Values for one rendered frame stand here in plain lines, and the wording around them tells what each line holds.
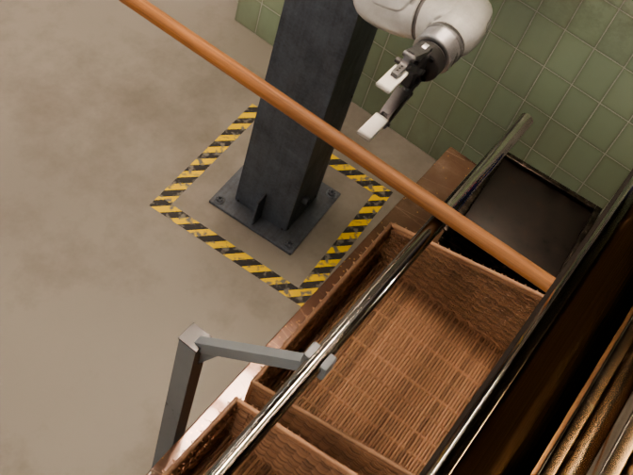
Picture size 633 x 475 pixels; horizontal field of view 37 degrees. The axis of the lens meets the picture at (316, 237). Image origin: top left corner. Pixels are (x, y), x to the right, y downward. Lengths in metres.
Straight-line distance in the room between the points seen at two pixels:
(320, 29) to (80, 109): 1.10
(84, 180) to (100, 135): 0.20
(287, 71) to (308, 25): 0.18
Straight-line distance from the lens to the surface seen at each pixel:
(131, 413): 2.64
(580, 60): 2.90
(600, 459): 0.85
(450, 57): 1.88
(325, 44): 2.43
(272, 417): 1.38
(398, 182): 1.64
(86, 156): 3.11
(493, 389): 1.18
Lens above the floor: 2.41
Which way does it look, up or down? 53 degrees down
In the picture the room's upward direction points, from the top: 21 degrees clockwise
